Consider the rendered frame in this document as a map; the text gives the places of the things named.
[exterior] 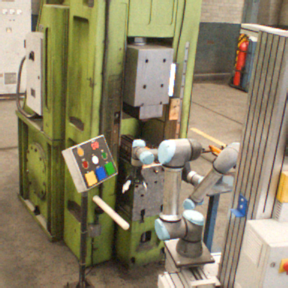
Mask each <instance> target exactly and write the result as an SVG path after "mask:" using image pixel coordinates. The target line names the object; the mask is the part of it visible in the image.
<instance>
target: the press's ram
mask: <svg viewBox="0 0 288 288"><path fill-rule="evenodd" d="M173 53H174V49H172V48H169V47H165V46H161V45H158V44H155V43H148V42H146V44H144V45H138V44H131V43H127V52H126V64H125V75H124V97H123V101H124V102H125V103H126V104H130V105H132V106H134V107H140V106H141V105H143V106H148V105H154V104H168V101H169V93H170V80H171V73H172V66H173Z"/></svg>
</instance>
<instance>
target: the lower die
mask: <svg viewBox="0 0 288 288"><path fill-rule="evenodd" d="M122 135H126V136H127V137H129V138H131V139H132V140H134V141H135V140H138V139H137V138H136V139H135V137H134V136H131V135H130V134H125V133H124V134H121V141H122V143H123V144H122V148H121V153H123V154H124V150H125V155H127V156H128V157H130V153H131V149H132V145H133V143H132V142H131V141H129V140H128V139H126V138H125V137H123V136H122ZM125 144H126V145H128V147H131V148H128V147H127V146H125ZM127 148H128V150H127Z"/></svg>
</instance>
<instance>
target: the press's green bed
mask: <svg viewBox="0 0 288 288"><path fill-rule="evenodd" d="M115 213H116V214H117V215H118V216H119V217H120V218H122V219H124V220H125V221H126V222H127V224H128V225H129V227H128V229H127V230H125V229H123V228H122V227H121V226H120V225H119V224H118V223H117V222H116V221H114V242H113V254H112V255H113V256H114V257H115V258H116V259H117V260H118V261H119V262H120V263H121V264H122V265H123V266H124V267H125V268H126V269H127V270H131V269H135V268H137V267H140V266H143V265H148V264H150V263H153V262H156V261H158V260H162V259H165V256H164V254H165V246H166V245H165V244H164V241H161V240H160V239H159V238H158V235H157V233H156V231H155V220H156V219H159V216H160V214H157V215H154V216H152V217H147V218H144V219H139V220H135V221H131V220H130V219H128V218H127V217H126V216H125V215H124V214H123V213H122V212H120V211H119V210H118V209H117V208H116V207H115Z"/></svg>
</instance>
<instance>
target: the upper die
mask: <svg viewBox="0 0 288 288"><path fill-rule="evenodd" d="M122 110H123V111H125V112H126V113H128V114H130V115H131V116H133V117H137V118H138V119H146V118H152V117H162V112H163V104H154V105H148V106H143V105H141V106H132V105H130V104H127V103H125V102H124V101H123V108H122Z"/></svg>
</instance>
